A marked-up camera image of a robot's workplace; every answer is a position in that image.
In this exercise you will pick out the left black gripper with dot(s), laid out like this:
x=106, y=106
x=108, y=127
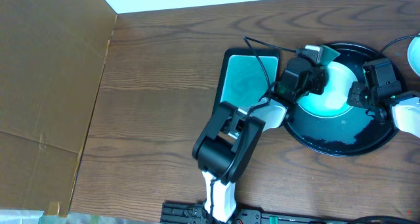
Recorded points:
x=316, y=78

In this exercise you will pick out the green yellow sponge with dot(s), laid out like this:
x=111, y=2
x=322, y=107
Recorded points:
x=328, y=55

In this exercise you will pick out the mint plate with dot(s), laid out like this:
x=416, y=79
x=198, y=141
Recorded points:
x=333, y=101

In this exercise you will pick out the white plate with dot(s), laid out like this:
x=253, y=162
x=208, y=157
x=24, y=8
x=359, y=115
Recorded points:
x=413, y=55

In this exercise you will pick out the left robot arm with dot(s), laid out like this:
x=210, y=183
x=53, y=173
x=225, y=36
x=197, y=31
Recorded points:
x=227, y=142

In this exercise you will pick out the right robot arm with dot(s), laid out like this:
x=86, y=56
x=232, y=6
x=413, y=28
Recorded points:
x=407, y=120

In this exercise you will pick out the black round tray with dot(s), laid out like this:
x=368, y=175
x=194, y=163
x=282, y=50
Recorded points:
x=351, y=134

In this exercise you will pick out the black rectangular water tray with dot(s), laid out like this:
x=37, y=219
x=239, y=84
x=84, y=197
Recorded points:
x=244, y=77

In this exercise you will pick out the brown cardboard panel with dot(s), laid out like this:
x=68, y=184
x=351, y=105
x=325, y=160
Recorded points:
x=52, y=59

